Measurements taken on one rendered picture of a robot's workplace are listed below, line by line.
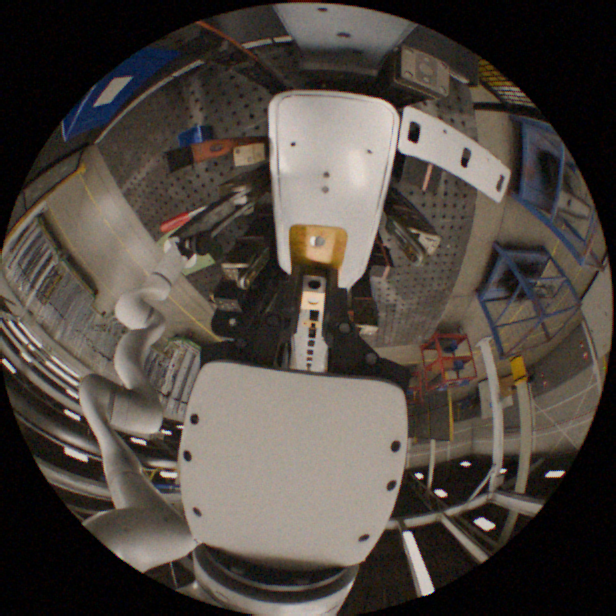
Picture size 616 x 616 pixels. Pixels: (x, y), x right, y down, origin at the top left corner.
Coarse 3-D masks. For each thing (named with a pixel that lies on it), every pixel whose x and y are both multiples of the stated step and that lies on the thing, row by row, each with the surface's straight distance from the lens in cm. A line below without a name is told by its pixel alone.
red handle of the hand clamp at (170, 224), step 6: (240, 198) 33; (246, 198) 33; (210, 204) 33; (234, 204) 33; (240, 204) 33; (192, 210) 33; (198, 210) 33; (174, 216) 34; (180, 216) 33; (186, 216) 33; (192, 216) 33; (162, 222) 34; (168, 222) 34; (174, 222) 33; (180, 222) 33; (162, 228) 34; (168, 228) 34; (174, 228) 34
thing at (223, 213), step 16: (240, 192) 31; (208, 208) 27; (224, 208) 29; (240, 208) 32; (192, 224) 23; (208, 224) 27; (224, 224) 28; (176, 240) 22; (192, 240) 21; (208, 240) 22; (176, 256) 24; (192, 256) 24
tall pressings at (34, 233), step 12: (36, 228) 850; (24, 240) 830; (36, 240) 859; (24, 252) 820; (36, 252) 841; (48, 252) 796; (12, 264) 829; (24, 264) 825; (36, 264) 835; (12, 276) 845; (24, 276) 822; (36, 276) 826; (24, 288) 808
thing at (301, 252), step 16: (304, 224) 11; (304, 240) 12; (336, 240) 12; (304, 256) 12; (320, 256) 12; (336, 256) 12; (304, 272) 13; (320, 272) 13; (304, 288) 13; (320, 288) 13; (304, 304) 16; (320, 304) 16
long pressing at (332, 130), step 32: (288, 96) 37; (320, 96) 36; (352, 96) 37; (288, 128) 36; (320, 128) 35; (352, 128) 35; (384, 128) 36; (288, 160) 36; (320, 160) 35; (352, 160) 35; (384, 160) 36; (288, 192) 37; (320, 192) 36; (352, 192) 37; (384, 192) 38; (288, 224) 40; (320, 224) 39; (352, 224) 39; (288, 256) 45; (352, 256) 43; (320, 320) 64; (320, 352) 89
